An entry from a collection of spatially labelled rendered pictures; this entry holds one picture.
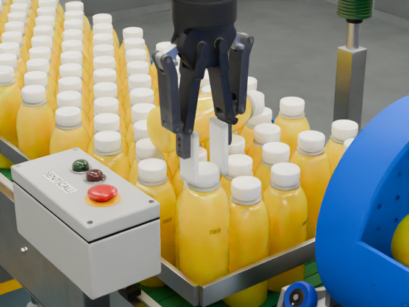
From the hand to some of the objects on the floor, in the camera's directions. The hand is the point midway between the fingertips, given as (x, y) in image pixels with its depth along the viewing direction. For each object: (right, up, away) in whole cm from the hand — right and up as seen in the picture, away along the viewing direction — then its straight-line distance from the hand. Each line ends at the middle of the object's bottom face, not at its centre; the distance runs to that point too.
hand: (204, 151), depth 108 cm
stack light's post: (+26, -81, +96) cm, 128 cm away
